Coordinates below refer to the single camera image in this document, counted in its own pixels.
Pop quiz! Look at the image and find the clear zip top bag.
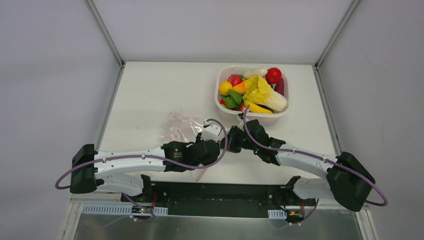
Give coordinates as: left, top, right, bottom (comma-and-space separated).
160, 110, 210, 182

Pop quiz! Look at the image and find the yellow toy cabbage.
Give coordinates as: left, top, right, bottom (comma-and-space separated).
243, 75, 288, 113

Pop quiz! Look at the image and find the white toy radish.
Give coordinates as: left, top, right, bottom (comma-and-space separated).
242, 67, 268, 80

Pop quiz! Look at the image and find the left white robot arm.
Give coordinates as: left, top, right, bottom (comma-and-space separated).
69, 140, 222, 203

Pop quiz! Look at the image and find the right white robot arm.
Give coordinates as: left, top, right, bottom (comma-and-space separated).
219, 120, 376, 212

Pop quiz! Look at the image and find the white plastic basket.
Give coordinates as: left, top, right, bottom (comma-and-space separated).
214, 65, 293, 126

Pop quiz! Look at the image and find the yellow toy banana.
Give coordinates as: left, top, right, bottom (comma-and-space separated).
243, 100, 273, 114

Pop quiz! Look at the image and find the green toy leaf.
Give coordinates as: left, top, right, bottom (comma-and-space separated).
220, 89, 243, 110

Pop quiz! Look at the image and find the orange toy mango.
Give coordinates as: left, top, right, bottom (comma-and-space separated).
232, 81, 246, 95

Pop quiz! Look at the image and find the yellow toy lemon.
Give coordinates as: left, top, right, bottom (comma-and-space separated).
218, 81, 233, 96

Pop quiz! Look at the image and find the red toy apple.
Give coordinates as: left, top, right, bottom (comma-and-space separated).
227, 74, 243, 87

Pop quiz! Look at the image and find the purple toy sweet potato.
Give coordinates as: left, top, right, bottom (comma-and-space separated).
274, 78, 285, 96

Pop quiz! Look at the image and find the red toy tomato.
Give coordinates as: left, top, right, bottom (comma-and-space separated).
265, 67, 282, 85

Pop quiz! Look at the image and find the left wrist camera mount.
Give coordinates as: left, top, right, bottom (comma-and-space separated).
200, 123, 222, 142

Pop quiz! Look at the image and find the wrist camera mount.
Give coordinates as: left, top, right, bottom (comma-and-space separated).
237, 112, 249, 131
200, 123, 222, 142

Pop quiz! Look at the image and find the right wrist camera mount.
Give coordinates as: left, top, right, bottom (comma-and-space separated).
237, 112, 249, 131

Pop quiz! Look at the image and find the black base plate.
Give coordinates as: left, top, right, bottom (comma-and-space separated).
130, 181, 316, 218

